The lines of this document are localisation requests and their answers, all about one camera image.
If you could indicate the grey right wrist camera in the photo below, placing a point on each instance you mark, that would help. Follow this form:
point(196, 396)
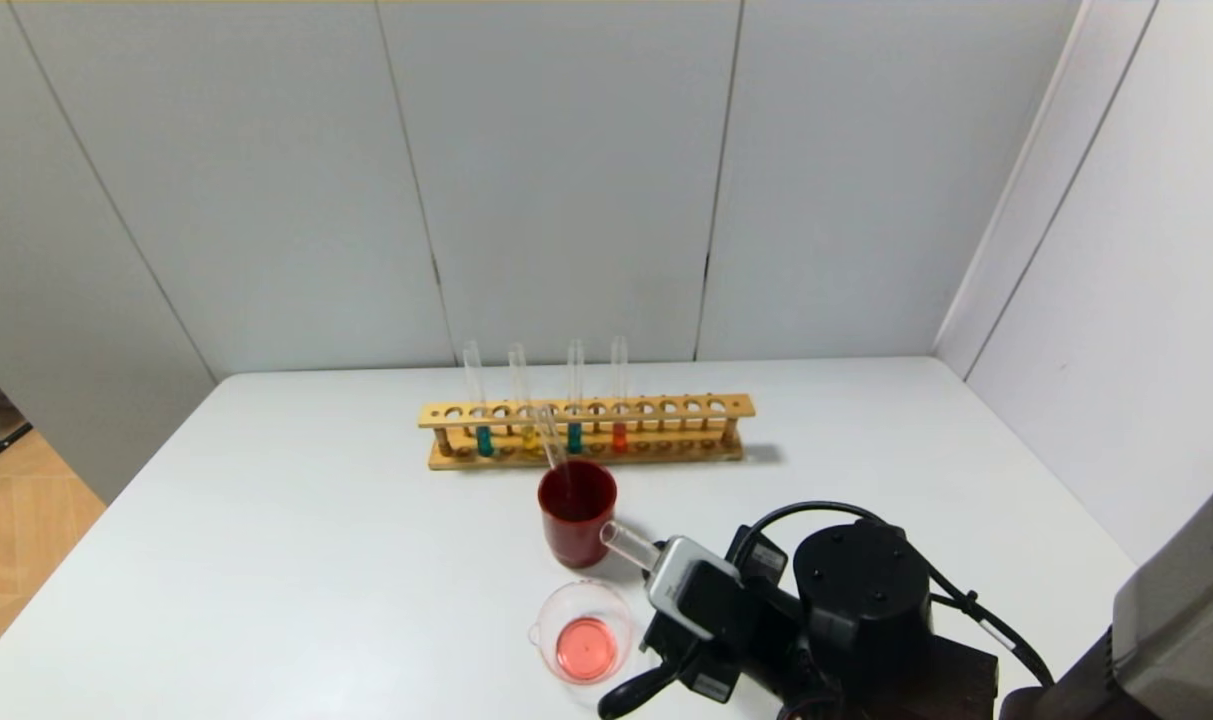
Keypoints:
point(676, 580)

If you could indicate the test tube with red liquid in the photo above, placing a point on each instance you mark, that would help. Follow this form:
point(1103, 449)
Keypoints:
point(552, 445)
point(620, 438)

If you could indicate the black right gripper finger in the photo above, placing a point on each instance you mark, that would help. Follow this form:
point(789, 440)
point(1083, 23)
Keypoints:
point(638, 689)

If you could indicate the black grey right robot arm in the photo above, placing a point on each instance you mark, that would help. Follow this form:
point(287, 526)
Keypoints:
point(866, 600)

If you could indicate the dark red plastic cup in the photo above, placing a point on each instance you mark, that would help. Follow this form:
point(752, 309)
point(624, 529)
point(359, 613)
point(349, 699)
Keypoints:
point(577, 535)

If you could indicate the wooden test tube rack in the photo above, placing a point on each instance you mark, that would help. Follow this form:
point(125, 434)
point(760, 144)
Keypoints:
point(666, 408)

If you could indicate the test tube with yellow liquid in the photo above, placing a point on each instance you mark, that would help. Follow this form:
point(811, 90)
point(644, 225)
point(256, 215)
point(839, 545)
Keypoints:
point(527, 436)
point(628, 543)

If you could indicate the clear plastic spouted bowl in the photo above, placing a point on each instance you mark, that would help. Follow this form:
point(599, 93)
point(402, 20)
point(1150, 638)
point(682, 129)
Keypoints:
point(581, 640)

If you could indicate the test tube with teal liquid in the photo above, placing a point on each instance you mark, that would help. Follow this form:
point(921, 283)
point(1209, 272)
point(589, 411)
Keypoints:
point(574, 440)
point(484, 442)

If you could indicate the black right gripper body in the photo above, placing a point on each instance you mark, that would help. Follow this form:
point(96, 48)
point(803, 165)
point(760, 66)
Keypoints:
point(758, 556)

